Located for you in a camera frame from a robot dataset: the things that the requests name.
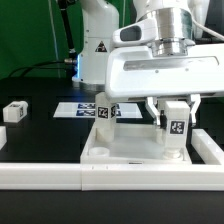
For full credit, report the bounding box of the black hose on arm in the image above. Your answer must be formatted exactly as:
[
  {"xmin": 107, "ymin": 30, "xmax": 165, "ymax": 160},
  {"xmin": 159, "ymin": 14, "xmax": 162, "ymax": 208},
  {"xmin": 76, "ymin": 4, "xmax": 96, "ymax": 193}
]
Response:
[{"xmin": 55, "ymin": 0, "xmax": 78, "ymax": 59}]

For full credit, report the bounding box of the white cable on gripper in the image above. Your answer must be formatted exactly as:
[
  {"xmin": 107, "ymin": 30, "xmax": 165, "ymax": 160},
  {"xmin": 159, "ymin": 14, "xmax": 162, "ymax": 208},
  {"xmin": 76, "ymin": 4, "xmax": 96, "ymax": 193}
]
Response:
[{"xmin": 191, "ymin": 16, "xmax": 224, "ymax": 39}]

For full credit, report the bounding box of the black cable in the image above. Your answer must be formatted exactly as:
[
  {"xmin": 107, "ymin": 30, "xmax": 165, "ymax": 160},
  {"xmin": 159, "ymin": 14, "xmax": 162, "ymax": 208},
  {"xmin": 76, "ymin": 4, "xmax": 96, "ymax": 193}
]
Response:
[{"xmin": 7, "ymin": 58, "xmax": 78, "ymax": 79}]

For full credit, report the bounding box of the white U-shaped fence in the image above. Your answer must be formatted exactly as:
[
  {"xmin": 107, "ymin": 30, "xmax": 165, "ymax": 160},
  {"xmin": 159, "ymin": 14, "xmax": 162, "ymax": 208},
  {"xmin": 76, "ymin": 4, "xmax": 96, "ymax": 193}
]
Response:
[{"xmin": 0, "ymin": 129, "xmax": 224, "ymax": 191}]

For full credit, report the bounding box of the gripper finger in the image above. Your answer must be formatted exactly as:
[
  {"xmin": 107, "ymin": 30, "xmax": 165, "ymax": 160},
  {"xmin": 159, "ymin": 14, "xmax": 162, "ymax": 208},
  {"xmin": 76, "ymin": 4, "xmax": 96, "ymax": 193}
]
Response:
[
  {"xmin": 188, "ymin": 94, "xmax": 201, "ymax": 126},
  {"xmin": 145, "ymin": 97, "xmax": 157, "ymax": 125}
]

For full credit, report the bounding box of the white square tabletop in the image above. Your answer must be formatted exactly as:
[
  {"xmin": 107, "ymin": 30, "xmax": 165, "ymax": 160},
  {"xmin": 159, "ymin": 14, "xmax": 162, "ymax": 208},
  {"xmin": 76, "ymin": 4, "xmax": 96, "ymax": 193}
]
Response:
[{"xmin": 80, "ymin": 123, "xmax": 192, "ymax": 165}]

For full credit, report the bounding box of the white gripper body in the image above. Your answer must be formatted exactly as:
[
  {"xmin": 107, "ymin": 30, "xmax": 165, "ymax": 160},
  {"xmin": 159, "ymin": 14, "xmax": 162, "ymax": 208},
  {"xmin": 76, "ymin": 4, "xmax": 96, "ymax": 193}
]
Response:
[{"xmin": 105, "ymin": 19, "xmax": 224, "ymax": 99}]

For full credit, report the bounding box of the white sheet with tags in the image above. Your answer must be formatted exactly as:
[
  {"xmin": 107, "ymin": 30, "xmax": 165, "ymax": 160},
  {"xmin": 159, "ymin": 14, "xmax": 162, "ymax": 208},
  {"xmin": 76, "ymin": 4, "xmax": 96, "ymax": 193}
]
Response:
[{"xmin": 53, "ymin": 102, "xmax": 142, "ymax": 118}]

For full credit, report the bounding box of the thin white pole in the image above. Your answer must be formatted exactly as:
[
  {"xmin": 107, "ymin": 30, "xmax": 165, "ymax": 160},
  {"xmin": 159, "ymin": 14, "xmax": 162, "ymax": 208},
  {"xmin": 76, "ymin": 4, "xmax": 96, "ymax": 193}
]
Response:
[{"xmin": 48, "ymin": 0, "xmax": 61, "ymax": 78}]

